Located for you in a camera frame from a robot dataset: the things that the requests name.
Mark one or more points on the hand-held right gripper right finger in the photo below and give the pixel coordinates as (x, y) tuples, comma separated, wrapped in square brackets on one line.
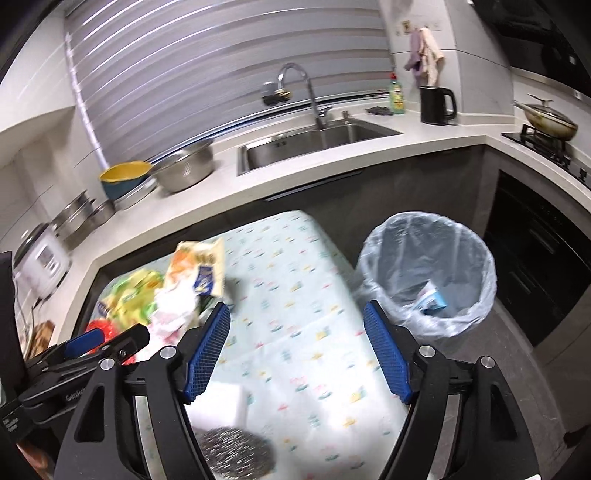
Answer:
[(387, 353)]

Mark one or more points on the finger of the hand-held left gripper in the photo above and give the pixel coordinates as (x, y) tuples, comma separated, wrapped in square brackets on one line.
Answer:
[(136, 337), (85, 345)]

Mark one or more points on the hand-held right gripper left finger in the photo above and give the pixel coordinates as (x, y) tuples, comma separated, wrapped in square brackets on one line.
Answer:
[(207, 355)]

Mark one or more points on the red snack packet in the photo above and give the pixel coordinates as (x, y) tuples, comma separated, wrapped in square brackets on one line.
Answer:
[(108, 328)]

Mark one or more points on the yellow green snack bag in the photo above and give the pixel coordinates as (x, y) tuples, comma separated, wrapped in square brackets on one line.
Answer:
[(131, 295)]

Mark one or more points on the white wrapper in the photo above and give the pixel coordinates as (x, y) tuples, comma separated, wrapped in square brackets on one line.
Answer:
[(173, 307)]

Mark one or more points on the dark green packet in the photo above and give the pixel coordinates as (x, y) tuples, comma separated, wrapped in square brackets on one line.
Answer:
[(206, 305)]

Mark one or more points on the white blue carton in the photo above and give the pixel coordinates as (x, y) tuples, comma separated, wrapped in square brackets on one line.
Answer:
[(433, 300)]

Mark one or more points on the cream orange snack bag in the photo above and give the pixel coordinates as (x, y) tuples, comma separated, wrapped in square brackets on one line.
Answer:
[(196, 265)]

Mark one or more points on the grey trash bin clear liner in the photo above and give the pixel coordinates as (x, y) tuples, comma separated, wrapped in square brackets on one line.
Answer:
[(415, 249)]

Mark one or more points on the wooden board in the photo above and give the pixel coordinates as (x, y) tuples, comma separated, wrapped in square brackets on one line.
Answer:
[(42, 339)]

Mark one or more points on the white sponge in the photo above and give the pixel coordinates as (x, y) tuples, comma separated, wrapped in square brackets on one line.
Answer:
[(221, 404)]

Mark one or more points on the white rice cooker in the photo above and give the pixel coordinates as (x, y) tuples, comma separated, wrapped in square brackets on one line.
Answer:
[(41, 265)]

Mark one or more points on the printed tablecloth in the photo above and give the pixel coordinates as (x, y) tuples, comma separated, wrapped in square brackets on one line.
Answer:
[(295, 332)]

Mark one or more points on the steel wool scrubber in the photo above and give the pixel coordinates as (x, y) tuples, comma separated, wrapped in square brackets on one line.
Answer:
[(235, 450)]

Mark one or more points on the stacked steel pots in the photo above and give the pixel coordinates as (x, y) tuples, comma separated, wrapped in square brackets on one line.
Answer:
[(83, 217)]

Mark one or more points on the steel tray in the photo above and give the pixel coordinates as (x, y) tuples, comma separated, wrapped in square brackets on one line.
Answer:
[(136, 194)]

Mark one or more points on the yellow blue bowl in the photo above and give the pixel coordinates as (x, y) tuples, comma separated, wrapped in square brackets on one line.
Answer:
[(124, 173)]

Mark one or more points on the large steel bowl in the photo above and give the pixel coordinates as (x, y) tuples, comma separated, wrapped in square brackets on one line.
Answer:
[(184, 168)]

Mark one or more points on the black built-in oven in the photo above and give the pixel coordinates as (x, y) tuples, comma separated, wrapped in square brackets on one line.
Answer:
[(540, 258)]

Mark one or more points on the stainless steel sink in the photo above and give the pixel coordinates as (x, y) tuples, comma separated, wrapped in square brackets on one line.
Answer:
[(295, 143)]

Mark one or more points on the sink soap dispenser knob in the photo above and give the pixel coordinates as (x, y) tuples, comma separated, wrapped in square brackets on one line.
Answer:
[(346, 116)]

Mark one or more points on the dark scouring cloth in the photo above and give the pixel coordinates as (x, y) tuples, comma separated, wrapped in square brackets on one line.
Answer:
[(377, 110)]

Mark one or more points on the black electric kettle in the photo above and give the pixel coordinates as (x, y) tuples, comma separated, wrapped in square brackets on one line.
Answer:
[(434, 106)]

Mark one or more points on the green dish soap bottle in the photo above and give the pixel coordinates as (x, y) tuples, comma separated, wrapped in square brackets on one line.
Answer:
[(396, 97)]

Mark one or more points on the black gas stove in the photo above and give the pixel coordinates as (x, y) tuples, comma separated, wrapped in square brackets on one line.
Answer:
[(554, 147)]

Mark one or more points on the black faucet water filter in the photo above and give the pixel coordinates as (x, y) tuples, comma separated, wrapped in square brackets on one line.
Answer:
[(274, 93)]

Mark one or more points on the chrome faucet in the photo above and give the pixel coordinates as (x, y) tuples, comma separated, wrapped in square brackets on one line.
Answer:
[(310, 87)]

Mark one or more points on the wok with glass lid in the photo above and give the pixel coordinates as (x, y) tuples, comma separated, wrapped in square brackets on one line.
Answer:
[(549, 121)]

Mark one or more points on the cream hanging cloth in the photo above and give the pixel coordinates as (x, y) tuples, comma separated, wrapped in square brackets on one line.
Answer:
[(433, 57)]

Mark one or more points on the purple hanging cloth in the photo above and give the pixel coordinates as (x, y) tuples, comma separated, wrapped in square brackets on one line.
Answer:
[(415, 55)]

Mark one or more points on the black range hood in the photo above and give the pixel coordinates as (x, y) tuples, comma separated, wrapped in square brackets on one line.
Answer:
[(545, 32)]

